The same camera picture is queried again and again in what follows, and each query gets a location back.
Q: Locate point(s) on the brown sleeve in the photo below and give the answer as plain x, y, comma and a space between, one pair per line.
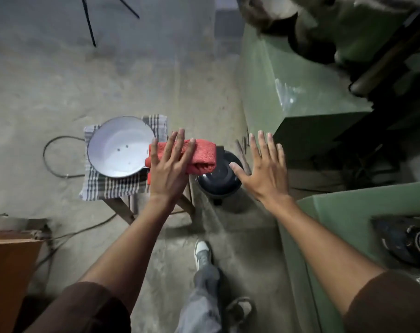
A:
393, 305
85, 312

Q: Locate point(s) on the brown wooden box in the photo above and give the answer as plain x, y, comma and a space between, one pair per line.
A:
8, 273

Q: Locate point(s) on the white enamel bowl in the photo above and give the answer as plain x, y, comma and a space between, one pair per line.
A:
118, 147

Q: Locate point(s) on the person's right forearm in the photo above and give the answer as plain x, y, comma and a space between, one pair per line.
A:
320, 249

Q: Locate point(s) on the grey trouser leg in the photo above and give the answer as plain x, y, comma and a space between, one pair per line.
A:
203, 301

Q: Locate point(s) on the leaning metal rods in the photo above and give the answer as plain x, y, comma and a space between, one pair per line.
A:
244, 152

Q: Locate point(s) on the green metal machine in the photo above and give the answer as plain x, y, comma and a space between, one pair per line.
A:
300, 83

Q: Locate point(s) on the brown left sleeve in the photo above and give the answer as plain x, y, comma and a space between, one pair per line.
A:
85, 312

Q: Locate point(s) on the white grey shoe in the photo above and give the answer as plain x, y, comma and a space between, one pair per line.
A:
243, 308
202, 251

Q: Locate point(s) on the person's left middle finger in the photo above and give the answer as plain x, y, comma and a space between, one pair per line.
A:
178, 145

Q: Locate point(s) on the person's left hand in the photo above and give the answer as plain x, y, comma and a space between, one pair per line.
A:
168, 176

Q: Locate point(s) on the grey checkered cloth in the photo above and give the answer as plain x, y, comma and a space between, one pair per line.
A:
106, 189

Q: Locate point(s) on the person's left little finger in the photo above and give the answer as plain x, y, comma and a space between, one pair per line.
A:
154, 152

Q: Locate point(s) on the dark round pot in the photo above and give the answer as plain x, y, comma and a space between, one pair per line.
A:
218, 180

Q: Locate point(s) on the person's left forearm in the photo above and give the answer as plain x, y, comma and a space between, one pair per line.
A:
133, 246

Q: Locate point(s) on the person's right thumb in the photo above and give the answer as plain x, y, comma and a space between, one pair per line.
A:
239, 171

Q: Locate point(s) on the wooden stool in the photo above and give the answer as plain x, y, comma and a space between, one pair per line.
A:
121, 208

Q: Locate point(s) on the brown right sleeve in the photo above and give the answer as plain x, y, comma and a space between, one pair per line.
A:
393, 305

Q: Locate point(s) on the person's right middle finger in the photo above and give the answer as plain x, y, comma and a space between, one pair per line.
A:
263, 147

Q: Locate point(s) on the person's right little finger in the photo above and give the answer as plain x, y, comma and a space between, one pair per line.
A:
281, 156

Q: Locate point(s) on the green cabinet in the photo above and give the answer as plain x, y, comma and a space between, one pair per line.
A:
341, 218

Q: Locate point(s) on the person's right hand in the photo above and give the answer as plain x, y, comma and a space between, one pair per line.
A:
268, 178

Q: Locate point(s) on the black tripod legs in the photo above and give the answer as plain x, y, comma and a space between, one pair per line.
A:
88, 24

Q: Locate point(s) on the red folded cloth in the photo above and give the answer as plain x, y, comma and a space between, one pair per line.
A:
204, 157

